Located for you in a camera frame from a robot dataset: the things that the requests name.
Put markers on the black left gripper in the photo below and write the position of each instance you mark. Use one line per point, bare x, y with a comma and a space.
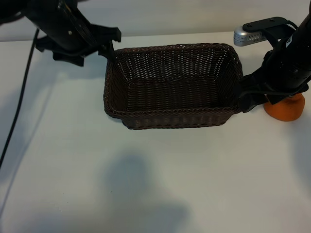
60, 29

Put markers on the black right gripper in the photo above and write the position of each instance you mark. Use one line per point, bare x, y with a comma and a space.
284, 70

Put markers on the orange fruit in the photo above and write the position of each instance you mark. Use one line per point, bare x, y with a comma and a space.
286, 111

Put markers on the dark brown woven basket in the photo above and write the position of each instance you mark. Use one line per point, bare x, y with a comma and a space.
170, 97

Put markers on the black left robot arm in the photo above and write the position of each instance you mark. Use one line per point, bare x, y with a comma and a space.
9, 9

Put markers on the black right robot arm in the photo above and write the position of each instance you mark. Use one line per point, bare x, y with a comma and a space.
303, 26

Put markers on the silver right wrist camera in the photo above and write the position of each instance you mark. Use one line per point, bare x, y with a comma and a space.
247, 37

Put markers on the black right camera mount bracket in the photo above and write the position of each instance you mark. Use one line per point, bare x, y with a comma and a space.
267, 23

